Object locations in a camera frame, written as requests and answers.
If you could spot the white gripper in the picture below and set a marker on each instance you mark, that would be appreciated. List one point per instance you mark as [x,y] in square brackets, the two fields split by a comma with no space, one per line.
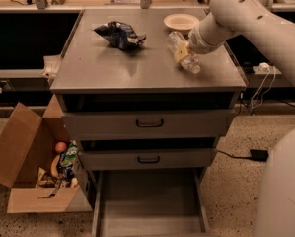
[197,42]

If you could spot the clear plastic water bottle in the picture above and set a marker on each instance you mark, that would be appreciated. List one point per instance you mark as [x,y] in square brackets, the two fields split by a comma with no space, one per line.
[190,63]

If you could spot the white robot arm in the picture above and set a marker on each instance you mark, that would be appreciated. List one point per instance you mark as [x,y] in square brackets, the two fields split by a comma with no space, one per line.
[274,37]

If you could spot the grey top drawer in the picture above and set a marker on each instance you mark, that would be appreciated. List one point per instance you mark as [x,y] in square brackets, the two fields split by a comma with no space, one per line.
[148,125]

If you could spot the grey metal drawer cabinet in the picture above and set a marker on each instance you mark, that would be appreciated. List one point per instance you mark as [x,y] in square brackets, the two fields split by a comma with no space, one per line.
[95,77]

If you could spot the grey middle drawer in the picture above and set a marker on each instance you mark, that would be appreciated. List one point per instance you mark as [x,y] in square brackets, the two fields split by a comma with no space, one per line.
[147,159]

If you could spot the grey open bottom drawer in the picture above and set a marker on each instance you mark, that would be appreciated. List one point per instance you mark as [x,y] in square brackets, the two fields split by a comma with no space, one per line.
[149,203]

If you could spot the white paper bowl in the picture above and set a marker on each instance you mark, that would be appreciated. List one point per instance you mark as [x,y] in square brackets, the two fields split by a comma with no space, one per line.
[182,23]

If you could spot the blue crumpled chip bag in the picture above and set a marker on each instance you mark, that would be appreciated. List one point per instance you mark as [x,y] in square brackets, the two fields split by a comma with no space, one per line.
[120,35]

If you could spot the white power strip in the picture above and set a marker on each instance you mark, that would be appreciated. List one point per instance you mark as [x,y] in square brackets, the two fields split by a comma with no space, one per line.
[264,67]

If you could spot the black power adapter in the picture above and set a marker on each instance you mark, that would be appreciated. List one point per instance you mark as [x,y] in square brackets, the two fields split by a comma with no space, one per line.
[259,155]

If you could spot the red apple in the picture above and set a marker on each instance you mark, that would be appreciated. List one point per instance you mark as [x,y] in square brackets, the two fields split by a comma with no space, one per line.
[60,147]

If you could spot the green snack packet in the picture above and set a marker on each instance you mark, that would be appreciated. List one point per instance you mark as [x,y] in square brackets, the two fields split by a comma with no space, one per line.
[68,157]

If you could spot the yellow banana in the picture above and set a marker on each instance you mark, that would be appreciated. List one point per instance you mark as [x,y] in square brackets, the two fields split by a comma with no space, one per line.
[53,167]

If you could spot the brown cardboard box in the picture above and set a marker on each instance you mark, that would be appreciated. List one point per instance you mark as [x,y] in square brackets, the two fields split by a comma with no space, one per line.
[27,144]

